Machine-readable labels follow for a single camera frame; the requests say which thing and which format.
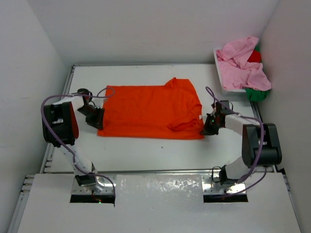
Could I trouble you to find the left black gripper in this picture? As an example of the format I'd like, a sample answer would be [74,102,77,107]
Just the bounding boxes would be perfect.
[77,105,104,130]

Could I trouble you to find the orange t shirt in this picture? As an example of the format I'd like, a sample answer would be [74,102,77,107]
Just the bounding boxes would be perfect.
[97,78,204,140]

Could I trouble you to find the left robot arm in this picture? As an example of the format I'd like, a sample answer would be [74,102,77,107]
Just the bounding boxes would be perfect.
[41,88,105,193]

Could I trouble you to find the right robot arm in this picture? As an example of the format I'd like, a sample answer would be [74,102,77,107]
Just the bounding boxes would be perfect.
[201,110,282,185]

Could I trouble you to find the white plastic bin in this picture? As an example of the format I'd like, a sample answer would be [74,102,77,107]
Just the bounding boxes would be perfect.
[213,48,246,96]

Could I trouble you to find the green t shirt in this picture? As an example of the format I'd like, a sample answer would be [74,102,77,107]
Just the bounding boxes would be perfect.
[245,44,269,102]

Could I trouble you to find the pink t shirt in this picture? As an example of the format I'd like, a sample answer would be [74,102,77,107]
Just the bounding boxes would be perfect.
[216,36,272,91]

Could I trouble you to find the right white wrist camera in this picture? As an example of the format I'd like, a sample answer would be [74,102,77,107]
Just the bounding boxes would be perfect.
[211,100,231,116]

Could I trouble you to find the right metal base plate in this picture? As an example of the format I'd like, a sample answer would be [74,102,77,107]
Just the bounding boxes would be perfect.
[201,172,246,196]

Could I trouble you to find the metal base plate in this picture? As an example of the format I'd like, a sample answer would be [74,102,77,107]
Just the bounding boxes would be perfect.
[71,174,117,196]
[201,172,246,196]

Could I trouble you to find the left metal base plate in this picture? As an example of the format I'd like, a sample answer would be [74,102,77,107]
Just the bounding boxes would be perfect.
[71,174,117,196]

